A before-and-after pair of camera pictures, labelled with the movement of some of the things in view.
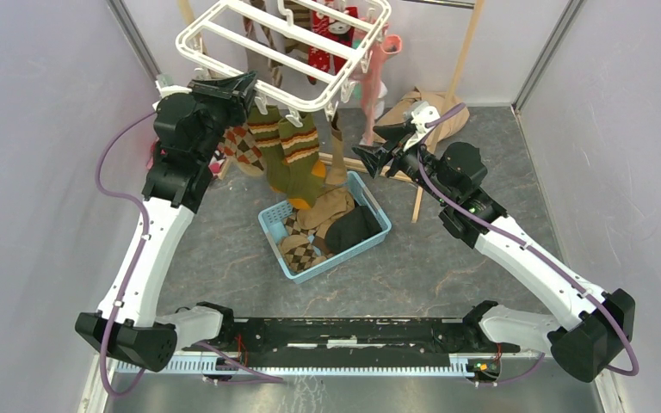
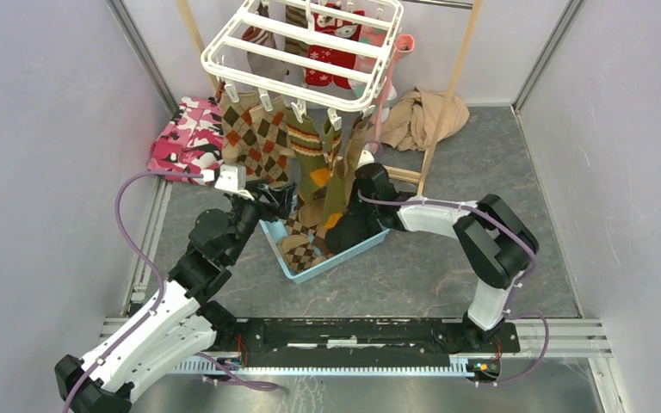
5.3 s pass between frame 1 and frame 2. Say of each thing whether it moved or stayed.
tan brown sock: moved
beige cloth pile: stayed
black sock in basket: stayed
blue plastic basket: stayed
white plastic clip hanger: moved
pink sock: moved
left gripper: moved
